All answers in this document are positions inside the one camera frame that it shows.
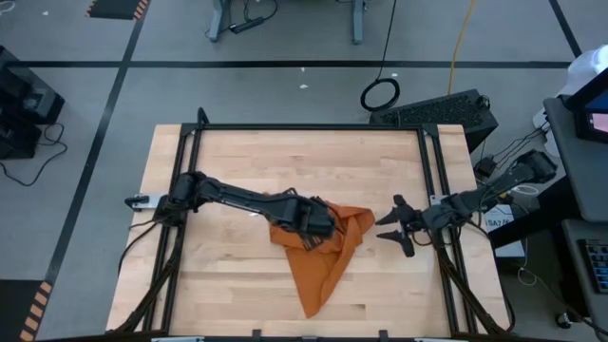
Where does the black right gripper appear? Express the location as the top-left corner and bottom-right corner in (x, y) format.
(374, 195), (431, 258)

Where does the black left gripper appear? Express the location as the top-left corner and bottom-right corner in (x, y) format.
(296, 199), (344, 252)

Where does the orange towel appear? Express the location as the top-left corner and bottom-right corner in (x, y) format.
(268, 199), (376, 319)

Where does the white labelled box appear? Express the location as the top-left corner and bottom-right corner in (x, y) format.
(483, 203), (527, 258)

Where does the black power adapter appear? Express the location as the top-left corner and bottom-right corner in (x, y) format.
(473, 156), (499, 181)

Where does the black perforated computer tower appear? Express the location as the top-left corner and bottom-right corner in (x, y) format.
(369, 88), (500, 154)

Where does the grey side desk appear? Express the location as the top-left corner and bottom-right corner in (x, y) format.
(542, 97), (608, 224)

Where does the black keyboard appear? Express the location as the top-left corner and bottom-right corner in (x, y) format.
(577, 237), (608, 295)

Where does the black computer monitor with lit screen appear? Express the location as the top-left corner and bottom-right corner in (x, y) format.
(564, 66), (608, 144)

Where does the grey desk leg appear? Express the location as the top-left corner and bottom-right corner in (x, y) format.
(207, 0), (230, 43)
(350, 0), (366, 46)

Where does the black power strip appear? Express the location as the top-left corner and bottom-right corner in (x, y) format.
(229, 16), (265, 35)

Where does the white plastic object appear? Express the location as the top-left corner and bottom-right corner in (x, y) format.
(566, 45), (608, 99)

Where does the hazard-striped black floor mat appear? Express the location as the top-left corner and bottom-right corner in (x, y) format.
(0, 279), (53, 342)
(85, 0), (151, 21)

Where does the black equipment box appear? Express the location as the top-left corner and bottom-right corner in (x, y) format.
(0, 45), (67, 161)

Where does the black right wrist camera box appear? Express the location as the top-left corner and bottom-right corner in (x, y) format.
(422, 202), (456, 230)

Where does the black metal table frame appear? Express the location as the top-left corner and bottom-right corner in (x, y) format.
(113, 107), (517, 339)

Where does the black hanging cable with coil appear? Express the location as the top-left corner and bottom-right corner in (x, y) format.
(359, 0), (403, 113)

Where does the yellow hanging cable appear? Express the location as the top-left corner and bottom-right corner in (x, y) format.
(446, 0), (478, 95)

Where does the black floor cable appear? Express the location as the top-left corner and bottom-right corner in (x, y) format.
(0, 122), (68, 187)

